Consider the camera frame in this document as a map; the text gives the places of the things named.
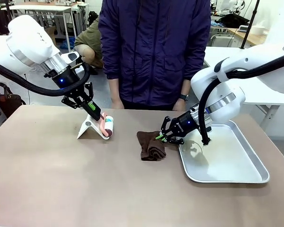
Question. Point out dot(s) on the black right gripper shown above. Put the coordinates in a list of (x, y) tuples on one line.
[(184, 124)]

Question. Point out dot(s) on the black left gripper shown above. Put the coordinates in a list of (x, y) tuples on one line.
[(66, 80)]

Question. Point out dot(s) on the brown cloth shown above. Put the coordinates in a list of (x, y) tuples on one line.
[(151, 149)]

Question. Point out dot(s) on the pink white lint roller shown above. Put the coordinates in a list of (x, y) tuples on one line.
[(107, 126)]

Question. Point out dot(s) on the person's right forearm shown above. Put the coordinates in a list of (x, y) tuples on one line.
[(114, 87)]

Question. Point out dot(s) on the person's left forearm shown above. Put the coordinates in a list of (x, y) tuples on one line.
[(186, 87)]

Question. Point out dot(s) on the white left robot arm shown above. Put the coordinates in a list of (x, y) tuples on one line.
[(28, 42)]

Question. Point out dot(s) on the person's right hand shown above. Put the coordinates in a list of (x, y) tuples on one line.
[(117, 102)]

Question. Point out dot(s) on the person's left hand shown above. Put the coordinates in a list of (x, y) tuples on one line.
[(179, 105)]

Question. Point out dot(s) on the white roller stand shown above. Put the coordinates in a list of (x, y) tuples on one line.
[(86, 127)]

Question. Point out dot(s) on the person's dark trousers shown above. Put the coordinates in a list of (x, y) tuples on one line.
[(146, 106)]

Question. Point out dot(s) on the black wristwatch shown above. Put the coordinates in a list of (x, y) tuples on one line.
[(184, 97)]

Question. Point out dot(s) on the silver metal tray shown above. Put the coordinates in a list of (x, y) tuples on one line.
[(227, 160)]

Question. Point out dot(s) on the crouching person olive shirt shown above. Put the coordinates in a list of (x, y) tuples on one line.
[(90, 40)]

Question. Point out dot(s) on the blue bag on floor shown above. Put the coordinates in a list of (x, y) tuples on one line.
[(68, 43)]

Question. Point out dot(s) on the brown leather bag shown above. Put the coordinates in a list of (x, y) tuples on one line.
[(8, 101)]

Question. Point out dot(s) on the cardboard box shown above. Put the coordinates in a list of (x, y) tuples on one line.
[(52, 35)]

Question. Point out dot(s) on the person in purple jacket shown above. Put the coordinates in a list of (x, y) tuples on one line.
[(153, 47)]

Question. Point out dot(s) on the white side table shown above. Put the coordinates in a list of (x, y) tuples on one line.
[(227, 53)]

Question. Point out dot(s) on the white background table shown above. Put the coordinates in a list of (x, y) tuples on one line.
[(49, 8)]

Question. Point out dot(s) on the wooden background table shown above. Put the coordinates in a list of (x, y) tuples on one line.
[(239, 35)]

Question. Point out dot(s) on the black garment pile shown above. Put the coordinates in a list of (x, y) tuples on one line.
[(232, 20)]

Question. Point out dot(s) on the black stand pole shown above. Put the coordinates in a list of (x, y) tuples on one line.
[(249, 23)]

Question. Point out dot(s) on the white paper roll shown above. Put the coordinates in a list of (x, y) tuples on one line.
[(258, 28)]

